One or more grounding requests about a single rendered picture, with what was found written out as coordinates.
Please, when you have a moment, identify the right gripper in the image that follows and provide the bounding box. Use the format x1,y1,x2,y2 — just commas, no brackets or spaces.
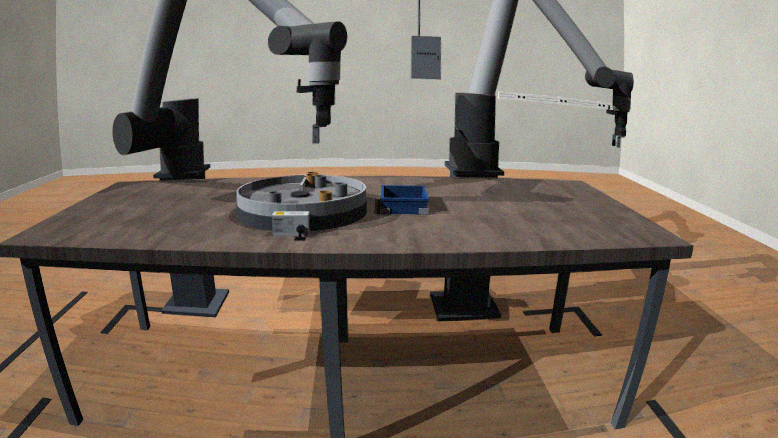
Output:
297,62,341,144

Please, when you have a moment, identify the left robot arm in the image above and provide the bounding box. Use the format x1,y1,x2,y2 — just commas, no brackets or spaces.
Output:
449,0,634,171

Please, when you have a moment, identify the blue open crate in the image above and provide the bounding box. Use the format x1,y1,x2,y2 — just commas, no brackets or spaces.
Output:
381,185,429,214

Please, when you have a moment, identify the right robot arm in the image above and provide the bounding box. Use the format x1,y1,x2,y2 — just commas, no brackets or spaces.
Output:
112,0,347,174

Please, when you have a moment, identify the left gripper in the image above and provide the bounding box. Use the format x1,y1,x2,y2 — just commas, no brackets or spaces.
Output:
606,96,631,148

